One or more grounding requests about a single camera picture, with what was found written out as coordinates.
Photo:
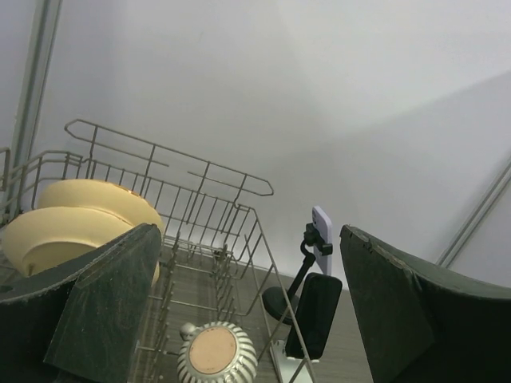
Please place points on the rear cream plate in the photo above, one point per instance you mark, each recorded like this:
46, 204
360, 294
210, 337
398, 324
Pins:
103, 196

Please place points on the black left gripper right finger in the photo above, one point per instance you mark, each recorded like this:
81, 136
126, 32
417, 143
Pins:
420, 322

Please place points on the cream plate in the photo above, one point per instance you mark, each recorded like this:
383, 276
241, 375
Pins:
47, 237
103, 196

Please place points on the front cream plate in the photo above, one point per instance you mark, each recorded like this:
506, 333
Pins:
47, 237

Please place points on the grey wire dish rack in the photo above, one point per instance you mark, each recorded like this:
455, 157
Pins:
216, 261

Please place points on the black phone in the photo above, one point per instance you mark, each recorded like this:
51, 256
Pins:
316, 311

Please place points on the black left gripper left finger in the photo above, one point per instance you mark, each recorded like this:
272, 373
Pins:
80, 321

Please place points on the black gooseneck phone stand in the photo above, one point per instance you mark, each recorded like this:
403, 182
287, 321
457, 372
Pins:
274, 301

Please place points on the striped ceramic teapot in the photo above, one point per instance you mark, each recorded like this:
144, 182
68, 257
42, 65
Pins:
216, 352

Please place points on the white folding phone stand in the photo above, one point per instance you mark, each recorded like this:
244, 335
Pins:
292, 369

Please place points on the lavender phone on stand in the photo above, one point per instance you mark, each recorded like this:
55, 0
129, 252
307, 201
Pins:
323, 248

